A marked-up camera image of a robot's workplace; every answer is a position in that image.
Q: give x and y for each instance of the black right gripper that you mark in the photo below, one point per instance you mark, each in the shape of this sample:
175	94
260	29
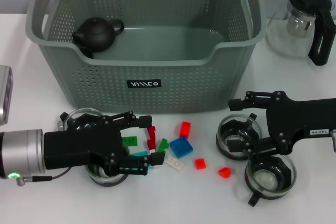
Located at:
296	119

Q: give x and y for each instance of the green small brick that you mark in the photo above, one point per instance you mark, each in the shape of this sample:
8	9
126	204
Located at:
163	145

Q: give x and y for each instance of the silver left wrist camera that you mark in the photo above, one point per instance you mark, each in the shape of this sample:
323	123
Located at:
5	95

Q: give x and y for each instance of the dark red angled brick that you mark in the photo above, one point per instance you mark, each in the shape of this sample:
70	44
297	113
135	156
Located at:
151	140

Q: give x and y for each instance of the black clay teapot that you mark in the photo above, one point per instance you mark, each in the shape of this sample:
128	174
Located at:
95	33

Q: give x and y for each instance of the red small square brick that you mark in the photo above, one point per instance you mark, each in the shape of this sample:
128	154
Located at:
200	163

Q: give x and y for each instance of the grey perforated storage bin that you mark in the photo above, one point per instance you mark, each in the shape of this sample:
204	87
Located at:
157	98

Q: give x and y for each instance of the white two-stud brick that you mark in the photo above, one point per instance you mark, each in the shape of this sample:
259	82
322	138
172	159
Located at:
173	163

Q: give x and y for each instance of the glass teapot with black lid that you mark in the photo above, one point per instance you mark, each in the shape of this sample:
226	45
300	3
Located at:
283	37

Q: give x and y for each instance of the red tall brick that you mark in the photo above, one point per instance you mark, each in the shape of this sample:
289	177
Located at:
185	129

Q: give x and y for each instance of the green flat two-stud brick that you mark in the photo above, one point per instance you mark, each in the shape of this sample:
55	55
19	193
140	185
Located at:
130	140

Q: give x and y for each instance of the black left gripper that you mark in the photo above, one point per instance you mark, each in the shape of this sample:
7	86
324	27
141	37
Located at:
73	148

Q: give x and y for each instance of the glass teacup with black holder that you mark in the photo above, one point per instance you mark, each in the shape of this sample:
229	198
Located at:
236	127
267	179
105	180
72	115

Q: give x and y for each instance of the blue square brick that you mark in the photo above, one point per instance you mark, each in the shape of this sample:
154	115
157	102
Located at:
181	148

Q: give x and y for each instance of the cyan square brick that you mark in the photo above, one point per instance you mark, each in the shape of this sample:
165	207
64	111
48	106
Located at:
139	153

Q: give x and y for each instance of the red small rounded brick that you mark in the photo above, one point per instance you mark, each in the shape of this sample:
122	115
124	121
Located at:
224	172

